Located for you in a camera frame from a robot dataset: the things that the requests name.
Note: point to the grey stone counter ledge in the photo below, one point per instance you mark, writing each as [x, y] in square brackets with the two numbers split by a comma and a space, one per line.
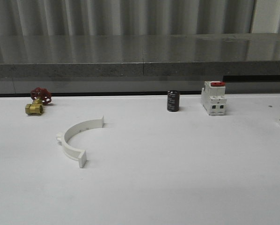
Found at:
[72, 65]

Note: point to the white circuit breaker red switch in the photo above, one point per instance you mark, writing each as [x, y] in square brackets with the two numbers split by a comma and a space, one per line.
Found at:
[213, 97]

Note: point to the black cylindrical capacitor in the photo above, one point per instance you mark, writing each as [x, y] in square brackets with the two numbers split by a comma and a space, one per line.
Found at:
[173, 100]

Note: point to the brass valve red handwheel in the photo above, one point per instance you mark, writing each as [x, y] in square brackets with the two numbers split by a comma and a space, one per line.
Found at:
[40, 97]

